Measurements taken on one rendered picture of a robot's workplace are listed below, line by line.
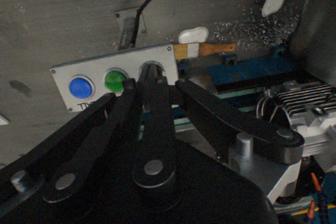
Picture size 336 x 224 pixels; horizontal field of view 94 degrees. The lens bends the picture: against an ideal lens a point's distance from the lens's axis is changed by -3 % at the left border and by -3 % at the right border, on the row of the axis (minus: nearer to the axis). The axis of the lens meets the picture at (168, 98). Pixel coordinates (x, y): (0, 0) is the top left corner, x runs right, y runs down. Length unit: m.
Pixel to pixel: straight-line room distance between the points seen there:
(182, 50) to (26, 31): 0.42
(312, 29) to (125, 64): 0.29
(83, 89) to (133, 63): 0.08
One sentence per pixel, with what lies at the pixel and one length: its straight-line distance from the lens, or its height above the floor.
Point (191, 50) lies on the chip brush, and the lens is 0.52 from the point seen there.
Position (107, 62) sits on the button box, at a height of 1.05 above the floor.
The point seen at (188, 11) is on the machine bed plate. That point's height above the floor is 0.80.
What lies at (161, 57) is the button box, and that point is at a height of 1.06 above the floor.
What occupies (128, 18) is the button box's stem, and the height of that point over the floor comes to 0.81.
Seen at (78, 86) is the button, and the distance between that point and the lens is 0.25.
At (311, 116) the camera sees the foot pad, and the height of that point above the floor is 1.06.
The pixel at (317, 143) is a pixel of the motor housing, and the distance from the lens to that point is 0.51.
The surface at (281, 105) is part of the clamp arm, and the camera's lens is 0.45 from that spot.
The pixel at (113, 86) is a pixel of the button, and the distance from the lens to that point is 0.23.
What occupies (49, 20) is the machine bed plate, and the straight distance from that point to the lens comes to 0.53.
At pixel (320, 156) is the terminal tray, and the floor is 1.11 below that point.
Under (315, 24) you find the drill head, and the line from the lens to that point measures 0.34.
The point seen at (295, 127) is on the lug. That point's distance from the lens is 0.46.
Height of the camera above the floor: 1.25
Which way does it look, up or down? 45 degrees down
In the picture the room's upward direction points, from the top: 171 degrees clockwise
